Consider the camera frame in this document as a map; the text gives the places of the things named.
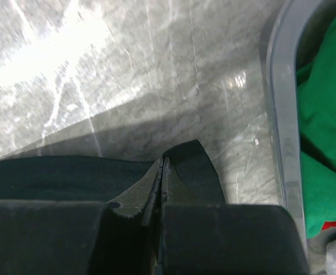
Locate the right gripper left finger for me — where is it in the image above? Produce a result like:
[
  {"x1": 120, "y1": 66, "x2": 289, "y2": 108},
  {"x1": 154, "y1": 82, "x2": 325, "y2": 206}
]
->
[{"x1": 0, "y1": 161, "x2": 161, "y2": 274}]

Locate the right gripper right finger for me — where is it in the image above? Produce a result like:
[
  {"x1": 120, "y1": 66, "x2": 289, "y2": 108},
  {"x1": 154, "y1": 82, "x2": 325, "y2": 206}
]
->
[{"x1": 157, "y1": 157, "x2": 307, "y2": 275}]

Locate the black t-shirt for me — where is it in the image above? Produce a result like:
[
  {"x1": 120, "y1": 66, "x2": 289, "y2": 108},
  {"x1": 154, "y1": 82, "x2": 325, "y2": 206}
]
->
[{"x1": 0, "y1": 139, "x2": 227, "y2": 206}]

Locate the red t-shirt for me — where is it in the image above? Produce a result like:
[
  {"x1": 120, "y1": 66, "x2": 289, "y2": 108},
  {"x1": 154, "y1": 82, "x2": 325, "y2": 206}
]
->
[{"x1": 322, "y1": 221, "x2": 336, "y2": 230}]

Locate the gray t-shirt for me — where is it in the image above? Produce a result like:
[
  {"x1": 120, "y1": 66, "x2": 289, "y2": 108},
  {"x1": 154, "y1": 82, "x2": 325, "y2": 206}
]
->
[{"x1": 307, "y1": 227, "x2": 336, "y2": 274}]

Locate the green t-shirt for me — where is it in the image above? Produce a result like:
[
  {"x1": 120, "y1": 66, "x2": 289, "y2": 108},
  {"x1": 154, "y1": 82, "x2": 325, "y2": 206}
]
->
[{"x1": 297, "y1": 17, "x2": 336, "y2": 238}]

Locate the clear plastic bin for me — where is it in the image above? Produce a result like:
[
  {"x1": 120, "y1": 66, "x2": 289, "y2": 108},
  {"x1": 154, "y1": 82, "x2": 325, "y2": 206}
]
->
[{"x1": 259, "y1": 1, "x2": 336, "y2": 274}]

